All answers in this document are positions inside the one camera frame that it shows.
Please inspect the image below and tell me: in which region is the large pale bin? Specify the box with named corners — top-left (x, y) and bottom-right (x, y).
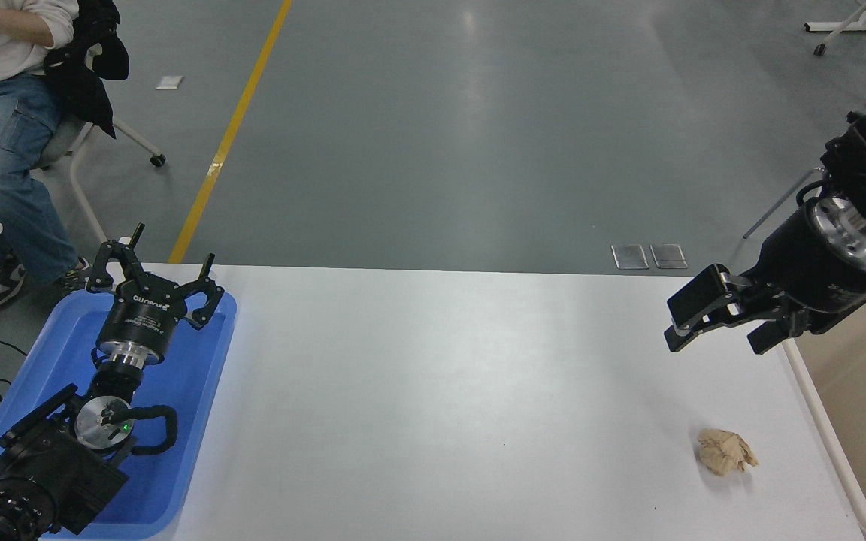
top-left (781, 277), bottom-right (866, 541)

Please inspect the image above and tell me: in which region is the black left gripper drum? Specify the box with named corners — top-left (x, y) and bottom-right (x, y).
top-left (95, 283), bottom-right (188, 361)

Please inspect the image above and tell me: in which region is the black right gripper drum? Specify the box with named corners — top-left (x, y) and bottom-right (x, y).
top-left (750, 206), bottom-right (866, 336)

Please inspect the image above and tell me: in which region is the person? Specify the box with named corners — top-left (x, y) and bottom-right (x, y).
top-left (0, 0), bottom-right (92, 310)

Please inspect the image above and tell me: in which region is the tan paper ball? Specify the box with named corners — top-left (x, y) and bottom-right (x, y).
top-left (697, 428), bottom-right (759, 477)

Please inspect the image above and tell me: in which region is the white wheeled stand base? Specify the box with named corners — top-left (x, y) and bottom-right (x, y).
top-left (804, 0), bottom-right (866, 57)

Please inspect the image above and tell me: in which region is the blue plastic tray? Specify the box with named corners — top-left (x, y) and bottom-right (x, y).
top-left (0, 288), bottom-right (238, 540)

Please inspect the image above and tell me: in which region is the grey metal rod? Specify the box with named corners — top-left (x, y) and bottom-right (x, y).
top-left (743, 167), bottom-right (828, 240)

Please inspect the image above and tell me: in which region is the white wheeled office chair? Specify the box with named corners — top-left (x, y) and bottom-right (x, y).
top-left (33, 113), bottom-right (167, 245)

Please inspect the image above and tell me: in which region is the silver metal floor plate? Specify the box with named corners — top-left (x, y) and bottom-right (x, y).
top-left (611, 244), bottom-right (650, 270)
top-left (649, 243), bottom-right (689, 270)

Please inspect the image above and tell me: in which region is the black jacket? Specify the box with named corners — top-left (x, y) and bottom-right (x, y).
top-left (44, 0), bottom-right (130, 140)

